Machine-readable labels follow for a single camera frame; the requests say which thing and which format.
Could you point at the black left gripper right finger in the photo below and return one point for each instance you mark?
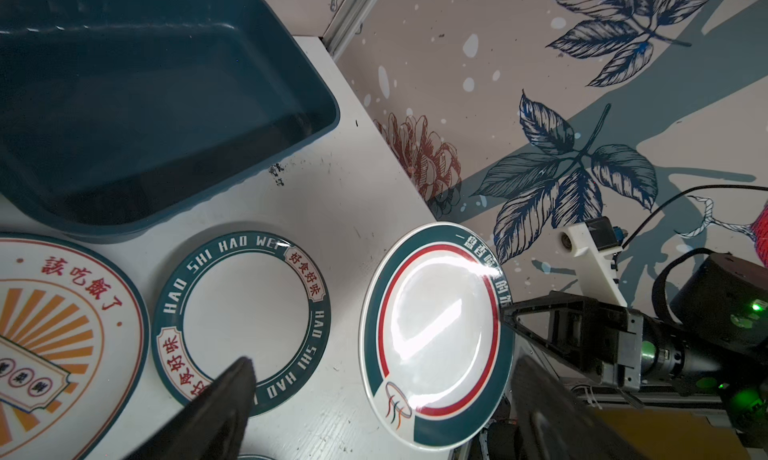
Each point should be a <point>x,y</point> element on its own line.
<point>556,425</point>

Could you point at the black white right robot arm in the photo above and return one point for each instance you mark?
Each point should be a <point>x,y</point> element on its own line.
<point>711,338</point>

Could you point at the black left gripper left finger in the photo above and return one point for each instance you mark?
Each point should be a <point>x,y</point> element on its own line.
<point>212,426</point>

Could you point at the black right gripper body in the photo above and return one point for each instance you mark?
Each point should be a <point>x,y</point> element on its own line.
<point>600,340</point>

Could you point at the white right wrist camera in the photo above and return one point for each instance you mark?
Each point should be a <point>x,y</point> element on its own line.
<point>593,247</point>

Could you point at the green ring plate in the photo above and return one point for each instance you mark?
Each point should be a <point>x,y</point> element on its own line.
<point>250,294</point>

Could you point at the orange sunburst plate back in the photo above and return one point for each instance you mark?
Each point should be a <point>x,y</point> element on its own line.
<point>74,343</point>

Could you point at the teal plastic bin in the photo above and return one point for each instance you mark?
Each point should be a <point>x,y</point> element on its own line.
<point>118,114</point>

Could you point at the green red rim plate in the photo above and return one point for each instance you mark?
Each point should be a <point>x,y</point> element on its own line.
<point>435,356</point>

